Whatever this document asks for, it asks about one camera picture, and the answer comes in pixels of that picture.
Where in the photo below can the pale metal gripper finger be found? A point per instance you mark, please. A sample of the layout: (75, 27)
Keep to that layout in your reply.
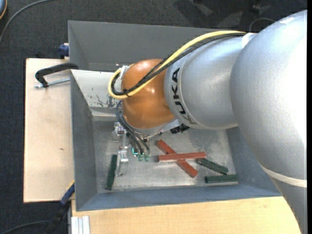
(118, 133)
(123, 163)

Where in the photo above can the dark green flat block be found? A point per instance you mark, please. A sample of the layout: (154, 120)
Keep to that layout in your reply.
(221, 179)
(212, 166)
(111, 172)

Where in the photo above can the red-brown flat block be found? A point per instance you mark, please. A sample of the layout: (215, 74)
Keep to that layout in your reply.
(189, 169)
(182, 156)

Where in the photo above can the pale wood board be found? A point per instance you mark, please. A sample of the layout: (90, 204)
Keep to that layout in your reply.
(47, 130)

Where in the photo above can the grey metal bin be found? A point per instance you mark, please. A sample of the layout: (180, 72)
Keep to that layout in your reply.
(97, 45)

